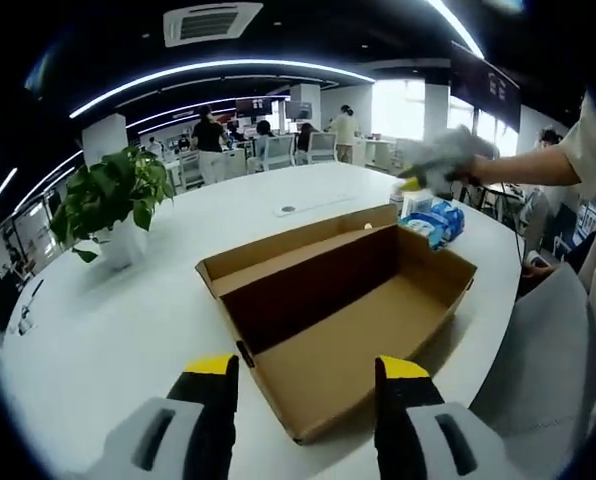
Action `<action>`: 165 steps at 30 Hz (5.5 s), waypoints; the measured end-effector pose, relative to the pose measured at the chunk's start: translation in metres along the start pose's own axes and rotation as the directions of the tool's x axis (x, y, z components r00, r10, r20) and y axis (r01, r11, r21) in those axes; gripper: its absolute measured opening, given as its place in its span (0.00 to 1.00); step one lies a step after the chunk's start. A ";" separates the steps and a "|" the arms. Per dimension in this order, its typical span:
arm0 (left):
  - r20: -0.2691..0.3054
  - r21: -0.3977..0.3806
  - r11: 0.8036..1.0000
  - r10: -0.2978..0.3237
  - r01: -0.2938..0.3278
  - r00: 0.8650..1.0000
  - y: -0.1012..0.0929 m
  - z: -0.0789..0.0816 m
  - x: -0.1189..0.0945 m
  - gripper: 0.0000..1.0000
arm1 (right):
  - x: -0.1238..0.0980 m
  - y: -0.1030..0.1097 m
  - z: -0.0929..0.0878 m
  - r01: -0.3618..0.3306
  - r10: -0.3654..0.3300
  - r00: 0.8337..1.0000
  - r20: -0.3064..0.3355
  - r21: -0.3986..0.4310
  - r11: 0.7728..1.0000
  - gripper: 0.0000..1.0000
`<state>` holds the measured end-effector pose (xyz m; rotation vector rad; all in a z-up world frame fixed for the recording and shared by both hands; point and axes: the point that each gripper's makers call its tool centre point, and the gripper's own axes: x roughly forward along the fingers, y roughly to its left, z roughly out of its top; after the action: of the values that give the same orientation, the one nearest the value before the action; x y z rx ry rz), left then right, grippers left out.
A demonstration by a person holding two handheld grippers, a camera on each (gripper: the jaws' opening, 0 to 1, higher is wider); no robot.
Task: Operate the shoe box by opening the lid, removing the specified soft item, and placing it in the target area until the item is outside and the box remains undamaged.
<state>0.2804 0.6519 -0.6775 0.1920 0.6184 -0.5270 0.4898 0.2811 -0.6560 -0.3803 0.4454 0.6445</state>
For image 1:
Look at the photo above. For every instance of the dark desk monitor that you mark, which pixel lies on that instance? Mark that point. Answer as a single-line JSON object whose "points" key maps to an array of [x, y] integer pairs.
{"points": [[299, 110]]}

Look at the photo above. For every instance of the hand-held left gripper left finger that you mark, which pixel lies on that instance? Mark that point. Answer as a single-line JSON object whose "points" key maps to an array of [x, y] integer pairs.
{"points": [[203, 415]]}

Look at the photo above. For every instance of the white mesh office chair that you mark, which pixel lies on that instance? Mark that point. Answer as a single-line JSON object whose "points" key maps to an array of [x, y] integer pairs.
{"points": [[322, 147], [280, 152]]}

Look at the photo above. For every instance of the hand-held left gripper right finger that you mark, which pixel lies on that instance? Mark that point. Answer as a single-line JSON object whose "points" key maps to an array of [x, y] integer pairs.
{"points": [[408, 415]]}

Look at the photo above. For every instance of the blue white soft wipes pack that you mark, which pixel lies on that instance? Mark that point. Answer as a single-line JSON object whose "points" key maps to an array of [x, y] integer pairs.
{"points": [[420, 230]]}

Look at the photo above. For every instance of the dark hanging ceiling sign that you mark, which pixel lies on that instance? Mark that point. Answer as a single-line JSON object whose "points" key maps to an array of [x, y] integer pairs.
{"points": [[493, 85]]}

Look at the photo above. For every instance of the brown cardboard shoe box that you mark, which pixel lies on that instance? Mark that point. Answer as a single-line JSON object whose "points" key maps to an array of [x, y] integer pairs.
{"points": [[338, 350]]}

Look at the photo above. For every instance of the ceiling air conditioner unit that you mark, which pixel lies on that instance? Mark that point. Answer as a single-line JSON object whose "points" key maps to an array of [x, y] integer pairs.
{"points": [[210, 22]]}

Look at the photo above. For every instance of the green plant in white pot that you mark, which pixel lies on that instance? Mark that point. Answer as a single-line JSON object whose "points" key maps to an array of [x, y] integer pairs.
{"points": [[113, 190]]}

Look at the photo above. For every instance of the small black white desk gadget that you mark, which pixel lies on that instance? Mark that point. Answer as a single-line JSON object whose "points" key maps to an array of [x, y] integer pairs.
{"points": [[28, 315]]}

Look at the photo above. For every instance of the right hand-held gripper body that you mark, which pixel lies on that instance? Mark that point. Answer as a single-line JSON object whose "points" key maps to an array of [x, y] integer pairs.
{"points": [[458, 155]]}

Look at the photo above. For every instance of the grey mesh office chair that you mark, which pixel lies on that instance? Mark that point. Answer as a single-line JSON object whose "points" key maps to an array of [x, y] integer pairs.
{"points": [[543, 375]]}

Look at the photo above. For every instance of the curved ceiling light strip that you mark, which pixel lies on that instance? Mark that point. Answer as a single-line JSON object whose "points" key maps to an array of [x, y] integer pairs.
{"points": [[458, 25], [218, 70]]}

